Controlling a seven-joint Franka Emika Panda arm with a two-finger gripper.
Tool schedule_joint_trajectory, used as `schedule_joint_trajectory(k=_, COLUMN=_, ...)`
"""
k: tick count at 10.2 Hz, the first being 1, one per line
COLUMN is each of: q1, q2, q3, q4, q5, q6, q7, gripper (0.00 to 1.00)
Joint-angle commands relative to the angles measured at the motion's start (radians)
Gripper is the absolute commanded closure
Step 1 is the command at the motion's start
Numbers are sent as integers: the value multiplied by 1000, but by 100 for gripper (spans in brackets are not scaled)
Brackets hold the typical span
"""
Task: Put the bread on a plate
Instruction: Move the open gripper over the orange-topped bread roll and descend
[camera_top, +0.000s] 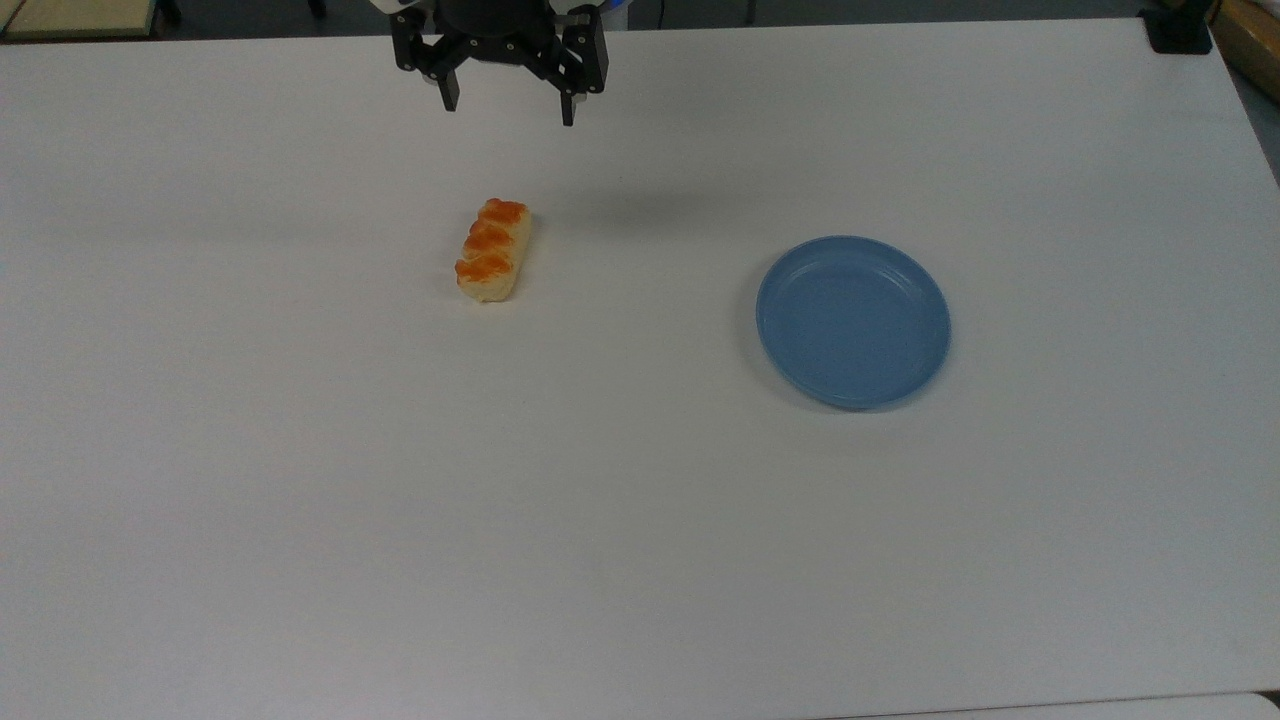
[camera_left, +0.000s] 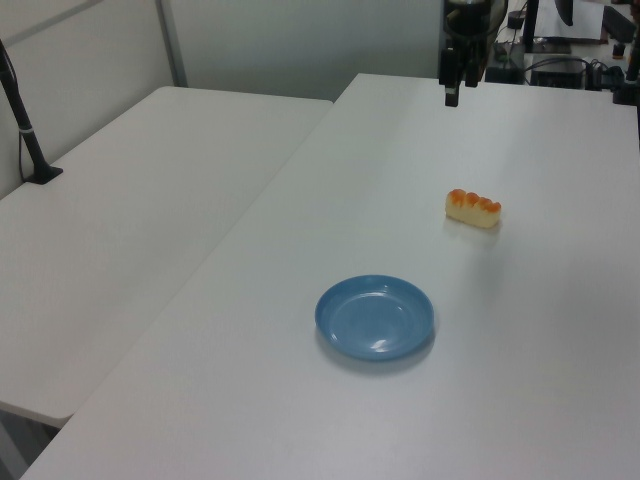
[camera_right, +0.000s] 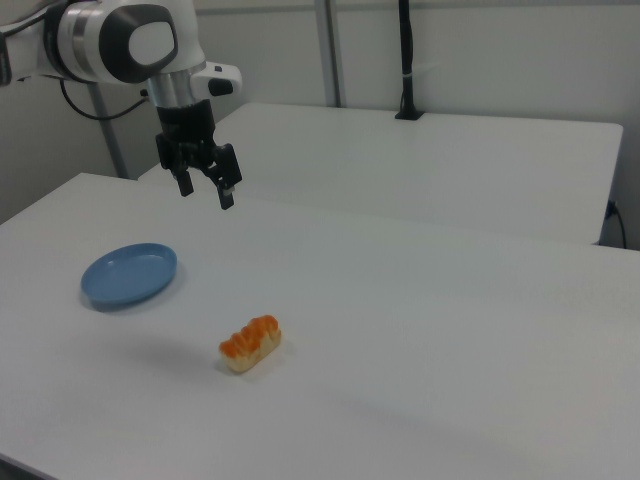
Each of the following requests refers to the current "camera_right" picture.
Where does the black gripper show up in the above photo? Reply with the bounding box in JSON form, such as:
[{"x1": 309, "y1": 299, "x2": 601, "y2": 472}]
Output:
[{"x1": 154, "y1": 98, "x2": 244, "y2": 211}]

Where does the orange glazed bread loaf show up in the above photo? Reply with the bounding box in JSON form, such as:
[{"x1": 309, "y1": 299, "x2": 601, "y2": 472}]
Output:
[{"x1": 218, "y1": 313, "x2": 283, "y2": 374}]

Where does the blue oval plate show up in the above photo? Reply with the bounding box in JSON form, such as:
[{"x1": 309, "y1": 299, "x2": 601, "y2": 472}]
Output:
[{"x1": 80, "y1": 242, "x2": 179, "y2": 313}]

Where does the black pole with base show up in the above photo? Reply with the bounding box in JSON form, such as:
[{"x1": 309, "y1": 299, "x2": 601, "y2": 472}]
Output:
[{"x1": 394, "y1": 0, "x2": 426, "y2": 122}]

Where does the slim silver wall profile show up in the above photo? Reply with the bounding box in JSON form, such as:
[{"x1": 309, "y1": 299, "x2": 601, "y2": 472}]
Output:
[{"x1": 87, "y1": 82, "x2": 130, "y2": 180}]

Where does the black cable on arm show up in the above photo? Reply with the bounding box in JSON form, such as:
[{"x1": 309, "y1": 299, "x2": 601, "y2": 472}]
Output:
[{"x1": 59, "y1": 78, "x2": 151, "y2": 121}]

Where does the wide silver wall profile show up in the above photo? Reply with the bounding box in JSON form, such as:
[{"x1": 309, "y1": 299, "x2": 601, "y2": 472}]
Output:
[{"x1": 313, "y1": 0, "x2": 347, "y2": 108}]

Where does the black cable at table edge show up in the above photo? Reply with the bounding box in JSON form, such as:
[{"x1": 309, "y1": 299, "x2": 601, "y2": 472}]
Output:
[{"x1": 606, "y1": 199, "x2": 629, "y2": 249}]

